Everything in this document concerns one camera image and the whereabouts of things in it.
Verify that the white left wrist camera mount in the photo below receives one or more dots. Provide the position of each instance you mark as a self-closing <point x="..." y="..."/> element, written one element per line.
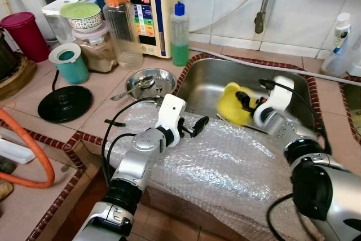
<point x="172" y="111"/>

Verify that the clear pitcher orange lid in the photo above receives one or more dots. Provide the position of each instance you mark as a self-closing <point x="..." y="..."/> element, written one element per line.
<point x="127" y="38"/>

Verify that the white detergent bottle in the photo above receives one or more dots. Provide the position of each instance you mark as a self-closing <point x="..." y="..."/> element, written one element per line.
<point x="355" y="55"/>

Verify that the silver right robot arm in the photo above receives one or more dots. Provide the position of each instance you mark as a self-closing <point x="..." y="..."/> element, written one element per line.
<point x="327" y="196"/>

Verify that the steel sink basin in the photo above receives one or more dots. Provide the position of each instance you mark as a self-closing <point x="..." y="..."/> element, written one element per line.
<point x="208" y="77"/>
<point x="351" y="100"/>

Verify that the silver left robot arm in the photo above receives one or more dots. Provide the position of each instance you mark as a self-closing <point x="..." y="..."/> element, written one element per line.
<point x="135" y="156"/>

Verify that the patterned bowl green lid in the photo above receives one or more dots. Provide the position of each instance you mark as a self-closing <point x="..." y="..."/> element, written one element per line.
<point x="80" y="11"/>

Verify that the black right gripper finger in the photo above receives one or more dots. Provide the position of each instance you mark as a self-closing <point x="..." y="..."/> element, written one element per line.
<point x="243" y="101"/>

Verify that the beige water ionizer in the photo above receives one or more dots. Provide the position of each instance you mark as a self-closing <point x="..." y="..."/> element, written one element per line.
<point x="144" y="21"/>

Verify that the round steel bowl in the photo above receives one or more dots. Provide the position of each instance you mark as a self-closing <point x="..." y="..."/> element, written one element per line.
<point x="163" y="80"/>

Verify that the maroon plastic container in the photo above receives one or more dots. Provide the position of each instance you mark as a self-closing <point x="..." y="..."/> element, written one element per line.
<point x="25" y="38"/>

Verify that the black kettle base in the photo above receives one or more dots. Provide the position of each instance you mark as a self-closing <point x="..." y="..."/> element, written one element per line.
<point x="65" y="104"/>

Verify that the white flat object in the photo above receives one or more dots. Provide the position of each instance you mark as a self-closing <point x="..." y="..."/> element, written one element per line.
<point x="14" y="150"/>

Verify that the teal cup white rim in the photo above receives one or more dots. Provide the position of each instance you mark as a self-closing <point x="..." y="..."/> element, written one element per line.
<point x="72" y="71"/>

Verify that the clear container white lid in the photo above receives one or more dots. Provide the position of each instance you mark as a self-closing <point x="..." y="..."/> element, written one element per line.
<point x="53" y="7"/>

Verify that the wicker basket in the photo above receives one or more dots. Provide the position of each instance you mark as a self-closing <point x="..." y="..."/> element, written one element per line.
<point x="20" y="80"/>

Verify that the green liquid bottle blue cap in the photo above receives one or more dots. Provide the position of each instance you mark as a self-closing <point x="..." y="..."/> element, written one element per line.
<point x="180" y="52"/>

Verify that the steel spoon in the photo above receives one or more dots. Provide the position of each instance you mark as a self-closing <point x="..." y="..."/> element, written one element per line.
<point x="138" y="86"/>

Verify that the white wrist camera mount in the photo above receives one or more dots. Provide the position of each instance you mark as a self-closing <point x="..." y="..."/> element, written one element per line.
<point x="172" y="111"/>
<point x="279" y="97"/>

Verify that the clear bubble wrap sheet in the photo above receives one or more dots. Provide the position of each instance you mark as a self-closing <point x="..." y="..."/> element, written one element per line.
<point x="225" y="167"/>

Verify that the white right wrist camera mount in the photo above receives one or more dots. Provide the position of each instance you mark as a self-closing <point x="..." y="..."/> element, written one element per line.
<point x="279" y="97"/>

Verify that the yellow plastic funnel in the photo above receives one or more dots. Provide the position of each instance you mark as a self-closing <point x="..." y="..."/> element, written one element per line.
<point x="228" y="108"/>

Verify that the glass jar brown powder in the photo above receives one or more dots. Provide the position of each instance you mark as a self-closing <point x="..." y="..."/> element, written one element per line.
<point x="98" y="57"/>

